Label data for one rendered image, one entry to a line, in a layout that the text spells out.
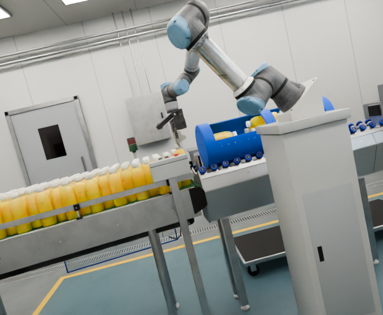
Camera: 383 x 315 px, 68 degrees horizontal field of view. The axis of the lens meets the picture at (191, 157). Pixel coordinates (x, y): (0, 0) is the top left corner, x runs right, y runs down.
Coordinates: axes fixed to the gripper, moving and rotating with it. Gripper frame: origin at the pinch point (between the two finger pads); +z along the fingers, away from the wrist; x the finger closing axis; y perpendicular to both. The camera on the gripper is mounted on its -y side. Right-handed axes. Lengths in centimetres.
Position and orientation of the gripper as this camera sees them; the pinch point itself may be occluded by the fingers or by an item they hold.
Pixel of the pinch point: (177, 145)
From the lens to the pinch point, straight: 161.3
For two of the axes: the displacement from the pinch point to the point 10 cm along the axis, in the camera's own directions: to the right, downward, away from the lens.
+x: -1.7, -0.6, 9.8
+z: 2.4, 9.7, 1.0
